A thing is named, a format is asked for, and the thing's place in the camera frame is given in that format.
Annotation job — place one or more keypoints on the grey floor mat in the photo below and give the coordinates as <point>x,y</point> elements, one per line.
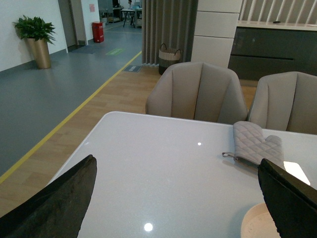
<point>132,68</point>

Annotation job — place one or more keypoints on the woven basket with handles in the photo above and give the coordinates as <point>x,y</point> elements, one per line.
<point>167,57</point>

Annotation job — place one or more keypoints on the beige chair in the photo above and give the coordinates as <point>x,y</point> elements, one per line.
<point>198,91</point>
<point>286,102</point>

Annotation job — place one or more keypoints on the grey pleated curtain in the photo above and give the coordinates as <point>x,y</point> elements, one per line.
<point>171,22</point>

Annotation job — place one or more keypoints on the beige chair left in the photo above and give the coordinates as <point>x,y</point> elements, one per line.
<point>198,91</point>

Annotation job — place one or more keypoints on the red cylindrical bin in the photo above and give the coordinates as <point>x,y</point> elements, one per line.
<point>98,33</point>

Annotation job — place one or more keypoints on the dark grey kitchen cabinet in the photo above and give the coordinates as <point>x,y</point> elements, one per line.
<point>257,52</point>

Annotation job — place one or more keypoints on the beige quilted oven mitt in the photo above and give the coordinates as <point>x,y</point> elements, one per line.
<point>251,146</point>

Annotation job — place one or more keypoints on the pink round plate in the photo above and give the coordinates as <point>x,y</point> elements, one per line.
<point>258,223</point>

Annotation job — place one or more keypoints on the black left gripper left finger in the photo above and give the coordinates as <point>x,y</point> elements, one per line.
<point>56,211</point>

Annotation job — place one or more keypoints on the beige chair right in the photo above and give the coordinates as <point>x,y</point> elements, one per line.
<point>286,102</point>

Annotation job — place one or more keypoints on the distant work table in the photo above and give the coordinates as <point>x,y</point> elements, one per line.
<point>133,16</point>

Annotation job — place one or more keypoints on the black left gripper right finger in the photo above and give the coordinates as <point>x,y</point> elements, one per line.
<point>291,202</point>

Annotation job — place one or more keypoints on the potted green plant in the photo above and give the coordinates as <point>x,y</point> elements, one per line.
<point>37,34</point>

